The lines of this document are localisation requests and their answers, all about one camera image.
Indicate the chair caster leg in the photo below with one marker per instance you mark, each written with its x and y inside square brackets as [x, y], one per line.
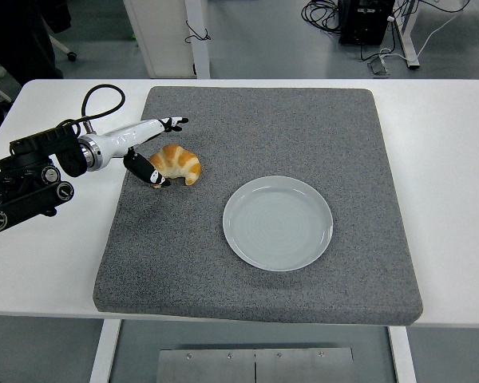
[70, 55]

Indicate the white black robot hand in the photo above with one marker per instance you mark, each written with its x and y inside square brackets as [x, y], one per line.
[131, 133]

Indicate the round grey plate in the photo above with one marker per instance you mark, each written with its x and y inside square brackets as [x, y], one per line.
[277, 227]

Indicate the white desk leg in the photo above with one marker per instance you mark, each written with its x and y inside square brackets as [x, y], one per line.
[408, 36]

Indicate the person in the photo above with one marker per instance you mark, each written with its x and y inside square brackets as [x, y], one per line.
[20, 32]

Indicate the golden croissant bread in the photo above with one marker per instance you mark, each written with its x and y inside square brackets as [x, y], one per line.
[183, 161]

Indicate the grey felt mat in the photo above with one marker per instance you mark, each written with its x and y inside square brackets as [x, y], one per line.
[263, 131]

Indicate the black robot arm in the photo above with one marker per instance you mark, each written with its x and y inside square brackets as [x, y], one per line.
[24, 199]

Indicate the white table leg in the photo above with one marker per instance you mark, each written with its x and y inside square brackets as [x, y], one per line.
[403, 355]
[104, 351]

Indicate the black computer tower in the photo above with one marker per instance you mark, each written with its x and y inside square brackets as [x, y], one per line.
[363, 20]

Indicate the white cabinet panel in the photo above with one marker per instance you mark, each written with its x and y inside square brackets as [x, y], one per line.
[163, 36]

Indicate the small grey floor socket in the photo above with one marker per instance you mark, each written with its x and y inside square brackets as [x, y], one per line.
[378, 66]

